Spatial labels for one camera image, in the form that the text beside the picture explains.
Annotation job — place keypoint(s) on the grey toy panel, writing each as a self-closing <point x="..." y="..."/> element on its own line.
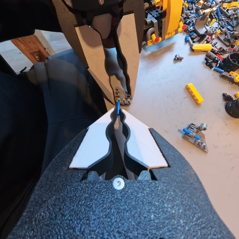
<point x="122" y="95"/>

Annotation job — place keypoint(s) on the grey toy connector piece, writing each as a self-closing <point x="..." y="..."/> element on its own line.
<point x="178" y="57"/>

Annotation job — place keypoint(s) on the black toy wheel hub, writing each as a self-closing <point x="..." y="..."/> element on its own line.
<point x="233" y="109"/>
<point x="230" y="61"/>

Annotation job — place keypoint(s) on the pile of toy brick pieces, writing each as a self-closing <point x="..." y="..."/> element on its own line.
<point x="214" y="22"/>

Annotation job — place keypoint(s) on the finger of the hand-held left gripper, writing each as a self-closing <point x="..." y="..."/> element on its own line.
<point x="130" y="46"/>
<point x="89" y="52"/>

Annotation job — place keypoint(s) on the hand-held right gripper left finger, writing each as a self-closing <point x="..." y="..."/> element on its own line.
<point x="93" y="149"/>

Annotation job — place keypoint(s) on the blue toy pin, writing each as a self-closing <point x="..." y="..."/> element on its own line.
<point x="118" y="109"/>

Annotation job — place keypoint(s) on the small grey brick assembly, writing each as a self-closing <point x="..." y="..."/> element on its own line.
<point x="194" y="138"/>

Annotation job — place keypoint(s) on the wooden post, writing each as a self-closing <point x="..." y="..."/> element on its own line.
<point x="31" y="46"/>

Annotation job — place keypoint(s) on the yellow toy beam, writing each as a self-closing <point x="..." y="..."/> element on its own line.
<point x="194" y="93"/>

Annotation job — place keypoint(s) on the yellow black toy brick vehicle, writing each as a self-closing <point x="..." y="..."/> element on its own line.
<point x="173" y="16"/>

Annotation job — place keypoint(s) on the grey desk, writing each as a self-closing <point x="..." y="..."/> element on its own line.
<point x="168" y="112"/>

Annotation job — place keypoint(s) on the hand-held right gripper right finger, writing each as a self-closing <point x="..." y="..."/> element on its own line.
<point x="145" y="147"/>

